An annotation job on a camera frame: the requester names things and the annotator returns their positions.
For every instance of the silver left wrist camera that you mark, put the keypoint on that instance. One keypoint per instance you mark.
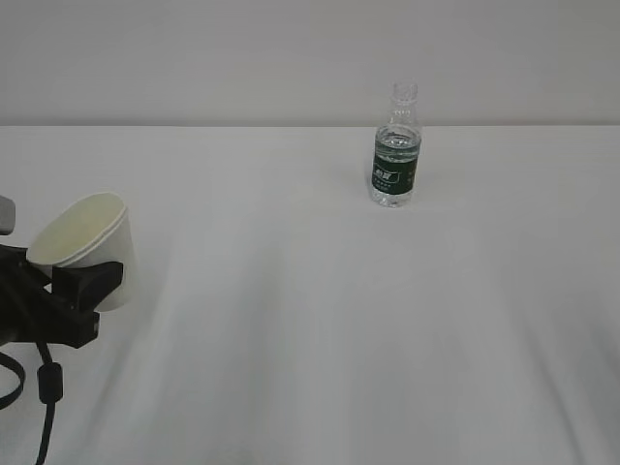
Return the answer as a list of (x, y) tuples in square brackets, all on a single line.
[(7, 216)]

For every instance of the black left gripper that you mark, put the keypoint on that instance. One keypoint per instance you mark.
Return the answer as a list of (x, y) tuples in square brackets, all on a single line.
[(56, 309)]

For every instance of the clear green-label water bottle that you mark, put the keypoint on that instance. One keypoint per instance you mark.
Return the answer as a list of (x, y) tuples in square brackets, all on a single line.
[(396, 150)]

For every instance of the white paper cup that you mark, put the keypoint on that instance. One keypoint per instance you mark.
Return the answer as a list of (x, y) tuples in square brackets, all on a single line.
[(93, 230)]

